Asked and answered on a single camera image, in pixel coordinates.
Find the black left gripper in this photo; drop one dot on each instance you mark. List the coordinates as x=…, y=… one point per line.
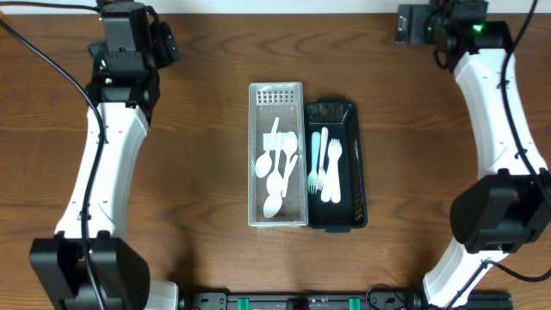
x=163, y=50

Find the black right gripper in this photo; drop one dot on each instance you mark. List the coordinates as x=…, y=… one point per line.
x=418, y=34

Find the clear perforated plastic basket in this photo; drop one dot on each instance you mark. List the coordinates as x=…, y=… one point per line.
x=266, y=102

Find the white plastic fork handle up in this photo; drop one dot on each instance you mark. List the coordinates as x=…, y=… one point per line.
x=334, y=154

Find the white plastic spoon bowl down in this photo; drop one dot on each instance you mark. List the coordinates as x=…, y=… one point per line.
x=264, y=162

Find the white plastic spoon bowl up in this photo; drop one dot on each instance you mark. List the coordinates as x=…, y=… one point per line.
x=289, y=145

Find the black perforated plastic basket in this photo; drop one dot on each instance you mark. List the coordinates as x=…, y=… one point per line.
x=340, y=117

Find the white plastic spoon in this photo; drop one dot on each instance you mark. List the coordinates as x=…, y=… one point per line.
x=273, y=204
x=274, y=176

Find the white plastic fork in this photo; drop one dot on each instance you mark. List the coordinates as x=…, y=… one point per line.
x=326, y=191
x=321, y=171

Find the light green plastic fork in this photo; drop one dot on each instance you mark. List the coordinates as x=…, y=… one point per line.
x=312, y=177

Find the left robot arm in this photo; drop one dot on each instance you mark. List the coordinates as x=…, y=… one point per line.
x=87, y=263

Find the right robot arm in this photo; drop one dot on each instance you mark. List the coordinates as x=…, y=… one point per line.
x=509, y=204

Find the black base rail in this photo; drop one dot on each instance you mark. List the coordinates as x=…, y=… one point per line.
x=375, y=299

